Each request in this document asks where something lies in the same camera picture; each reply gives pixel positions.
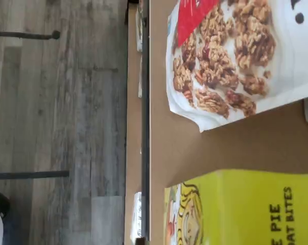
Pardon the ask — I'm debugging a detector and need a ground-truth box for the white floral print box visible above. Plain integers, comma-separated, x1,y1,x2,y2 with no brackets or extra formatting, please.
133,191,144,239

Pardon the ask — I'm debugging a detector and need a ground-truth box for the blue oatmeal box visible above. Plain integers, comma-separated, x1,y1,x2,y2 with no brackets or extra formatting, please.
137,56,144,99

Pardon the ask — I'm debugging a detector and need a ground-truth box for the brown lower shelf board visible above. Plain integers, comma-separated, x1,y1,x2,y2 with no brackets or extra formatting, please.
124,10,145,245

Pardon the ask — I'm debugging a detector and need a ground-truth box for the brown upper shelf board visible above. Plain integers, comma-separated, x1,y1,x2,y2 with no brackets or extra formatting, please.
148,0,308,245

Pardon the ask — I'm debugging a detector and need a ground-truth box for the white granola bag red label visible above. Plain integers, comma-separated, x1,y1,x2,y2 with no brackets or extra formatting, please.
165,0,308,134

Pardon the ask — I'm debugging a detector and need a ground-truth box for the yellow cartoon girl box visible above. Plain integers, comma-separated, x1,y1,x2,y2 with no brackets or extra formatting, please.
163,169,308,245

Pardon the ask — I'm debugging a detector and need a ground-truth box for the black metal shelf frame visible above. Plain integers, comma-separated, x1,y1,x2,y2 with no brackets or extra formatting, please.
125,0,152,245

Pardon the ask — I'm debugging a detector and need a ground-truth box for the green oatmeal box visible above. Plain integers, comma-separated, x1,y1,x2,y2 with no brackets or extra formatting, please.
135,4,145,53

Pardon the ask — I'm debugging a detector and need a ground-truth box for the thin black rod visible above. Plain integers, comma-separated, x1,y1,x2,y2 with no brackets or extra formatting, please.
0,170,70,180
0,30,61,41

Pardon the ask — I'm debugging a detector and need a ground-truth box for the brown shelf board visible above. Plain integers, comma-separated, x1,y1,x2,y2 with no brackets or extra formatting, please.
148,0,308,245
124,10,145,245

